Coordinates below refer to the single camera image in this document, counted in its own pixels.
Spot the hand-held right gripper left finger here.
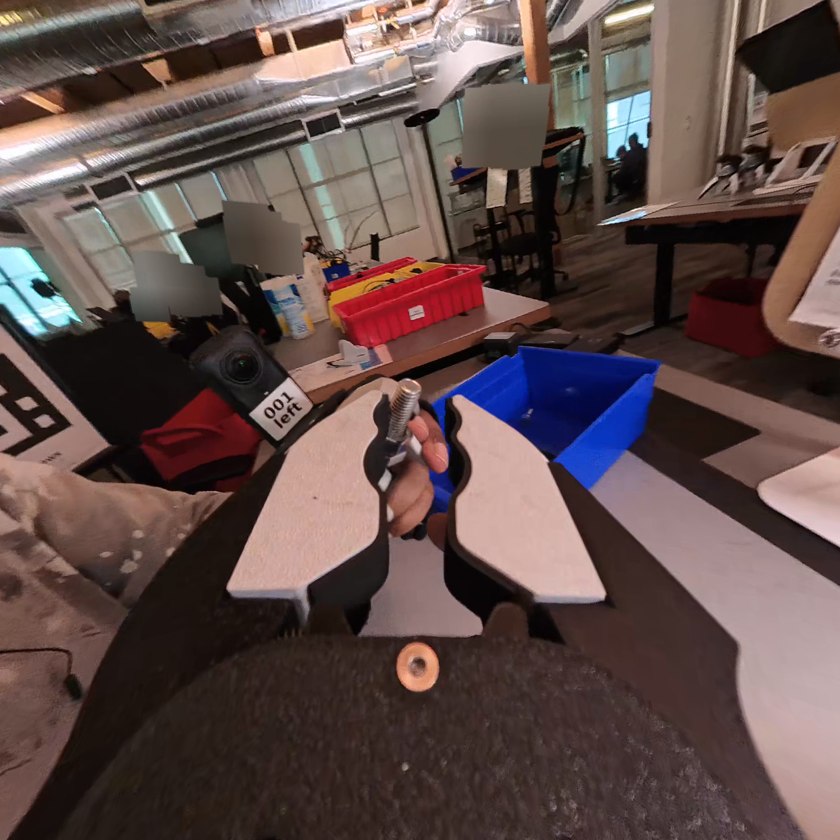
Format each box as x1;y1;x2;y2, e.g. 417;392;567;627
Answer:
226;390;391;624

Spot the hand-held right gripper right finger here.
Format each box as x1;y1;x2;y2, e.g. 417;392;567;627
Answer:
444;394;608;623

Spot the silver hex bolt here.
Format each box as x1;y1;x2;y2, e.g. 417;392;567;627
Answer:
385;378;423;450

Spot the blue plastic bin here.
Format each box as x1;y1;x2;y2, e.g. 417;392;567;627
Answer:
430;346;662;513

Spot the person's left forearm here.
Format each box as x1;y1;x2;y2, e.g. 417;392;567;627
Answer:
0;453;231;608

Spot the person's left hand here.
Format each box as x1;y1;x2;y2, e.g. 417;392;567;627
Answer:
386;407;452;542

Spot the white blue wipes canister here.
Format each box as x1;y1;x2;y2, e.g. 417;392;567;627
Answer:
262;276;315;340

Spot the white tissue box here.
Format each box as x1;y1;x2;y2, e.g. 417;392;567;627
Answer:
302;252;330;322

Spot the yellow parts tray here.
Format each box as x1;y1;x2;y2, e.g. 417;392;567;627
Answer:
328;262;447;329

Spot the black office chair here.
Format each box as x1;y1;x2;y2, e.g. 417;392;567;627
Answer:
476;210;568;290
39;315;211;447

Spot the dark computer monitor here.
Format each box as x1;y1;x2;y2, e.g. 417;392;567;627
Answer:
180;220;231;277

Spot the red plastic bin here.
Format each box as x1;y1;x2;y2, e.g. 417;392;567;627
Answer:
333;264;488;349
326;257;417;293

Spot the grey table with wooden edge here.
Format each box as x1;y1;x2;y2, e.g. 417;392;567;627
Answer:
272;285;551;403

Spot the black flat box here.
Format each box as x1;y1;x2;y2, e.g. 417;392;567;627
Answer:
518;331;624;355

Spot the tall black standing desk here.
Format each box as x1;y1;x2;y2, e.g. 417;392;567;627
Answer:
532;128;586;299

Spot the dark red storage bin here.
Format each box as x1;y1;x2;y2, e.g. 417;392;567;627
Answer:
686;277;782;358

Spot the black floor lamp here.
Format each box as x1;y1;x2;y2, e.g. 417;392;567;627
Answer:
403;108;457;263

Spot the person's grey splattered hoodie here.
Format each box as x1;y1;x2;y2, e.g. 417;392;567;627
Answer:
0;564;129;821

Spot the wooden document stand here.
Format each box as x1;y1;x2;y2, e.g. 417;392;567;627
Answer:
756;151;840;549

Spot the wooden desk with black legs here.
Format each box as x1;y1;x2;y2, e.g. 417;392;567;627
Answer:
600;190;818;336

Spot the white instruction sheet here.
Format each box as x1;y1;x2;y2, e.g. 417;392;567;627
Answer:
787;249;840;332

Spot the small black white robot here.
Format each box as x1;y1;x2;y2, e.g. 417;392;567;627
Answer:
699;154;742;198
738;146;772;188

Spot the white tablet device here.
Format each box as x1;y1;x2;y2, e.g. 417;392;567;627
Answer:
755;136;840;194

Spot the light wooden board stand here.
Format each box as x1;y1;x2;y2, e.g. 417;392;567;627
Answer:
766;72;840;153

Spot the thin black cable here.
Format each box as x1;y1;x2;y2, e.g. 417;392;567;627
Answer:
0;648;83;700

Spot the large silver air duct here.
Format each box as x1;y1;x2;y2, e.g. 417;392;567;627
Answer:
0;0;217;93

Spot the wooden support post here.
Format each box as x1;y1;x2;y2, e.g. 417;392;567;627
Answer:
518;0;555;129

